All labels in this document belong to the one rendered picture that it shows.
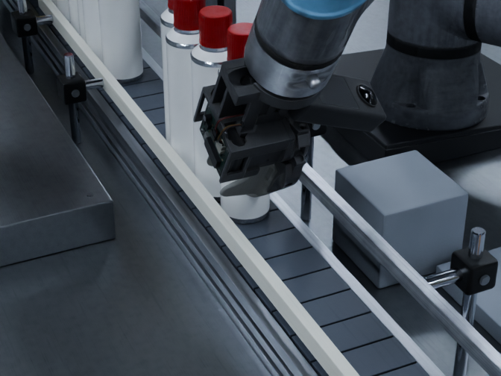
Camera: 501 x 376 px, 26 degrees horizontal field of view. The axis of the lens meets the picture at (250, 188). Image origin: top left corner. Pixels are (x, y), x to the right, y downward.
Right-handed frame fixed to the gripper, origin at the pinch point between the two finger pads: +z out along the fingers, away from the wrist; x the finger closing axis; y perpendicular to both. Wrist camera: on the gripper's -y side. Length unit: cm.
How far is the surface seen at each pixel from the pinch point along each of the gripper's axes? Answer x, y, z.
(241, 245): 6.8, 4.8, -1.6
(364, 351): 21.2, -0.2, -5.9
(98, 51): -36.0, 2.5, 24.1
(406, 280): 18.7, -2.9, -13.4
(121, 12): -34.7, 0.9, 15.1
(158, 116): -20.8, 0.4, 18.3
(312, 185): 4.1, -2.9, -4.9
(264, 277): 11.4, 4.9, -4.1
